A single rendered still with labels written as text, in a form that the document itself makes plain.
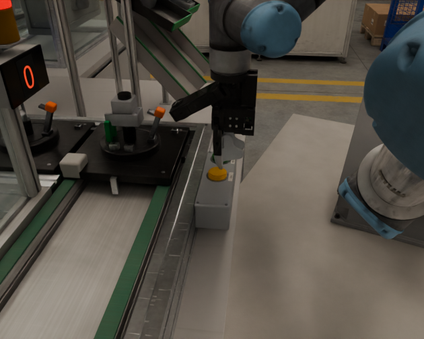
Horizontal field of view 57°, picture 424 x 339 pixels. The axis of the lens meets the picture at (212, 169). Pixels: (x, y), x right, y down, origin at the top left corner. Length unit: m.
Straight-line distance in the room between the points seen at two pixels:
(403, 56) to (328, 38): 4.68
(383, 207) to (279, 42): 0.27
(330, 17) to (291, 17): 4.30
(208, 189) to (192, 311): 0.24
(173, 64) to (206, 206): 0.56
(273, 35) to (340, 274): 0.46
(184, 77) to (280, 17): 0.66
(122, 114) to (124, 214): 0.22
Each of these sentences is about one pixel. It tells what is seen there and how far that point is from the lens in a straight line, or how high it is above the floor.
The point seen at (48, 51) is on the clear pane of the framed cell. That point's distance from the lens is 1.96.
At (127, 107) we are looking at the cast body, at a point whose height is 1.08.
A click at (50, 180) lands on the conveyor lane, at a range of 0.90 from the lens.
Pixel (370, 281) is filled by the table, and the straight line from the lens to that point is 0.81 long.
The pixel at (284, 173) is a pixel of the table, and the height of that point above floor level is 0.86.
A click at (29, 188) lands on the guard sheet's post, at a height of 0.98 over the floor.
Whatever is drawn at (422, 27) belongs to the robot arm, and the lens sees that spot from 0.26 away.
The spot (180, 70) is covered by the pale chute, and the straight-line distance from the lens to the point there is 1.20.
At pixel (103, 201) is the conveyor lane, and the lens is 0.87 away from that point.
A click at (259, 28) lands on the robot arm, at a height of 1.30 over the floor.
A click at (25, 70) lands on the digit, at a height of 1.22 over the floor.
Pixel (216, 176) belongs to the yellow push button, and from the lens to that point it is 0.82.
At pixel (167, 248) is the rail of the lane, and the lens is 0.68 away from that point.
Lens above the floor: 1.42
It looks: 33 degrees down
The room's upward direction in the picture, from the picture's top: straight up
